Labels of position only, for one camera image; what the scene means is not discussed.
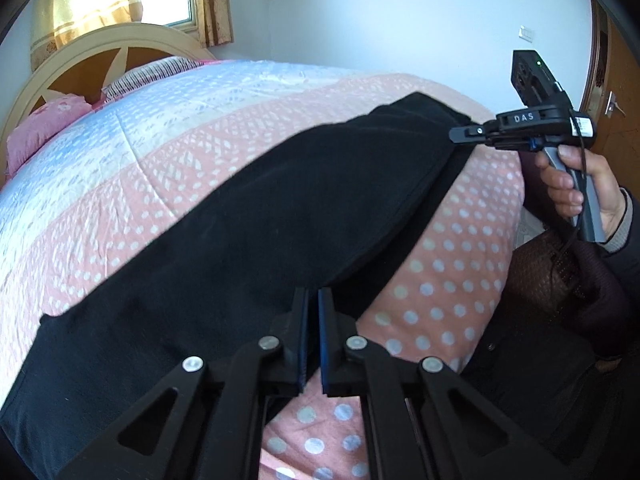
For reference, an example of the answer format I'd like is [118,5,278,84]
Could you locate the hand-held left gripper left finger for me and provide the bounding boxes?
[57,287,309,480]

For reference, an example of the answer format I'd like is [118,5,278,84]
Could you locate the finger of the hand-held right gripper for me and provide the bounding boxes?
[449,122,498,146]

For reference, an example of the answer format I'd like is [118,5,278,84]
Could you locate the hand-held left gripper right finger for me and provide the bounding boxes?
[317,287,566,480]

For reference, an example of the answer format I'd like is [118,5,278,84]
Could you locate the black pants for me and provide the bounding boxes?
[0,91,476,480]

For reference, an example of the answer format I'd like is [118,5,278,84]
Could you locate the person's right forearm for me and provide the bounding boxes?
[572,187,640,361]

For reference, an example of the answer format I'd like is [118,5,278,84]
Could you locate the person's right hand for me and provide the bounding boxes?
[534,145,629,235]

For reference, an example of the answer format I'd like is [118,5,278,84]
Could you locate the wooden door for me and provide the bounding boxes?
[582,0,640,157]

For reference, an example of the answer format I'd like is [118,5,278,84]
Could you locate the person's dark clothing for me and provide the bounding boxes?
[460,230,640,480]

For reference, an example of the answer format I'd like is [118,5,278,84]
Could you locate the pink and blue dotted quilt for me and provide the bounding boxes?
[0,59,526,480]

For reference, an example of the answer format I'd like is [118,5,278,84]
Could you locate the narrow yellow curtain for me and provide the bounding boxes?
[195,0,235,49]

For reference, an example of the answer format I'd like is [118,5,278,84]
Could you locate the striped pillow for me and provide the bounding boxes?
[102,56,207,103]

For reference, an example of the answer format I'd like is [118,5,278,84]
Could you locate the pink pillow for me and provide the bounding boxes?
[7,95,94,173]

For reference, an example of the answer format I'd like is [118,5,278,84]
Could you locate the cream wooden headboard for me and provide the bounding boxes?
[0,22,217,177]

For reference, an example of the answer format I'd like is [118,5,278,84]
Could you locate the wide yellow curtain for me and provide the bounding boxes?
[30,0,144,73]

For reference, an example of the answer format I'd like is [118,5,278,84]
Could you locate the metal door handle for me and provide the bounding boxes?
[604,91,627,119]

